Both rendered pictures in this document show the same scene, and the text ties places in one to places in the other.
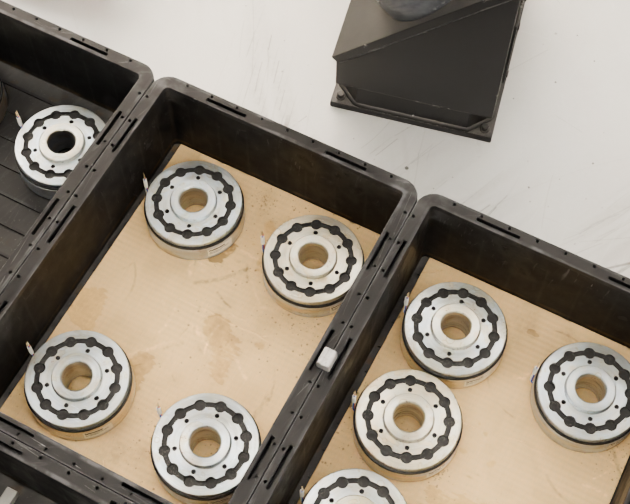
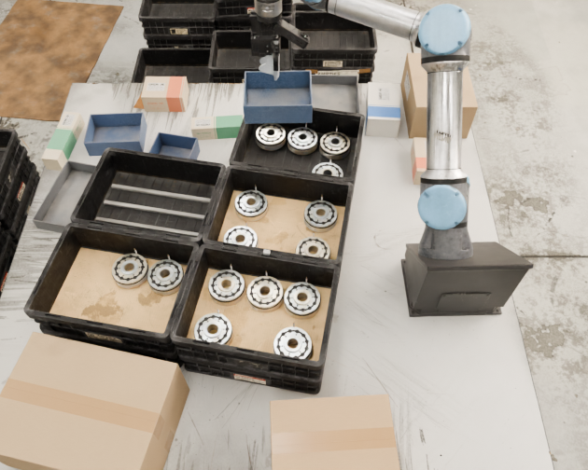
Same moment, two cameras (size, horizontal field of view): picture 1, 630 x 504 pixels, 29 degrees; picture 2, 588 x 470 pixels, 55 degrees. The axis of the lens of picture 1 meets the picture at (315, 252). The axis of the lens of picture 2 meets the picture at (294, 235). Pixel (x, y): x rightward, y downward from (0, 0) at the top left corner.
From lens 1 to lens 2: 93 cm
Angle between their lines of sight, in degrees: 36
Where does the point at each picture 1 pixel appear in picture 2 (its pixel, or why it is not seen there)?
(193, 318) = (284, 228)
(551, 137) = (422, 338)
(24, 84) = (349, 160)
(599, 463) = not seen: hidden behind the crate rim
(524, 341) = (309, 325)
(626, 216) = (398, 373)
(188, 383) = (262, 233)
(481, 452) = (264, 320)
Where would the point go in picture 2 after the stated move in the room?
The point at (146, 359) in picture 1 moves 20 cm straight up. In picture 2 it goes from (266, 220) to (263, 179)
